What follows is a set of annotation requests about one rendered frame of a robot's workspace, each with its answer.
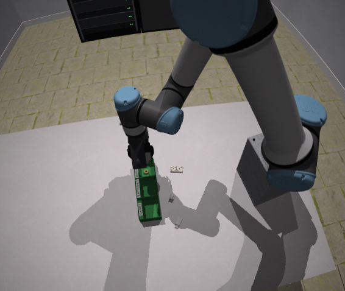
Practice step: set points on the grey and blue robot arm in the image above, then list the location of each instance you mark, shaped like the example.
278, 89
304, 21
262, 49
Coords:
237, 28

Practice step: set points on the grey usb stick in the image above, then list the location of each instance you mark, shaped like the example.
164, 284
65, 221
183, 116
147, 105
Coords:
178, 222

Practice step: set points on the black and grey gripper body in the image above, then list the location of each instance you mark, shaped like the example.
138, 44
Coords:
145, 139

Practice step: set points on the white domino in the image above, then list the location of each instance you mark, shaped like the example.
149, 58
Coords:
176, 168

